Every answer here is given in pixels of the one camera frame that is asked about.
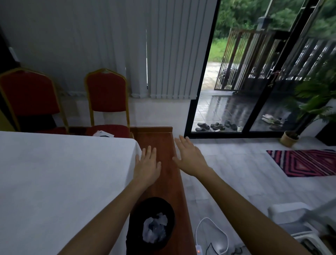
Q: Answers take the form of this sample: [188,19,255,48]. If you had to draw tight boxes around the person's right hand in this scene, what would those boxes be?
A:
[172,135,210,178]

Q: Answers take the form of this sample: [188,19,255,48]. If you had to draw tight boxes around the white vertical blinds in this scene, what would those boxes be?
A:
[15,0,218,100]

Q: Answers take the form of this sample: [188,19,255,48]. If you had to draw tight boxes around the red patterned rug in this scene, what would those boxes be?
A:
[266,149,336,178]

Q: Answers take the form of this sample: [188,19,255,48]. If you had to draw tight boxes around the black sliding door frame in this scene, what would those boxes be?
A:
[183,0,336,139]

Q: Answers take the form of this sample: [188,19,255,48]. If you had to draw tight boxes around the red padded gold-frame chair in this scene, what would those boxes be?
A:
[0,67,70,135]
[84,68,134,139]

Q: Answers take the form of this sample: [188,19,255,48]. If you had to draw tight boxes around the person's left forearm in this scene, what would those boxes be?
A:
[57,178,155,255]

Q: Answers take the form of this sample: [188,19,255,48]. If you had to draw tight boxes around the person's left hand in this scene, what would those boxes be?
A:
[134,146,162,188]

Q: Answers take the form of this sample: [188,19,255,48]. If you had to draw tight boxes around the person's right forearm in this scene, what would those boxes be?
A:
[195,168,313,255]

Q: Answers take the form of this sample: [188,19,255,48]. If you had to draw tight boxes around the white tablecloth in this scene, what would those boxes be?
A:
[0,131,144,255]

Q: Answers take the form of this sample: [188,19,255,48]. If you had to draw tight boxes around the potted green palm plant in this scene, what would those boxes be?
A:
[279,60,336,147]

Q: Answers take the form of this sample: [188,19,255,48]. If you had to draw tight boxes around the black window frame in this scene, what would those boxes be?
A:
[0,25,20,126]

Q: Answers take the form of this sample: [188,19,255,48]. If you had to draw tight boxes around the black trash bin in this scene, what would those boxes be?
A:
[126,197,176,255]

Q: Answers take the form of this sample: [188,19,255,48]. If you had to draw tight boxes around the green trees outside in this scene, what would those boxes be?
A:
[214,0,336,62]

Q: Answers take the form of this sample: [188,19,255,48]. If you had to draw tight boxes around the wooden balcony railing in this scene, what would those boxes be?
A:
[214,27,336,92]

